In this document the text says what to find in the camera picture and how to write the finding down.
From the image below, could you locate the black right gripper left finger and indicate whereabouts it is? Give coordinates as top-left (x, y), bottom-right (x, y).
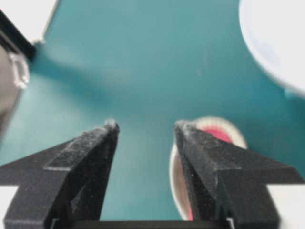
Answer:
top-left (0, 120), bottom-right (119, 229)

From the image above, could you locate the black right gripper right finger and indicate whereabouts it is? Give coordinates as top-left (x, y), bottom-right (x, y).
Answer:
top-left (174, 120), bottom-right (305, 229)

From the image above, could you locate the red plastic spoon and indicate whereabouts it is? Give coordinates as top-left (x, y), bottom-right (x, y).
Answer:
top-left (180, 127), bottom-right (232, 220)

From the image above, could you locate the large white bowl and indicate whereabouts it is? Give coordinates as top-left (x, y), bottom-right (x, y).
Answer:
top-left (238, 0), bottom-right (305, 97)

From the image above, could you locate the small crackle-glaze dish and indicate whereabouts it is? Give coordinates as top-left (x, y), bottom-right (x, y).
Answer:
top-left (169, 116), bottom-right (248, 221)

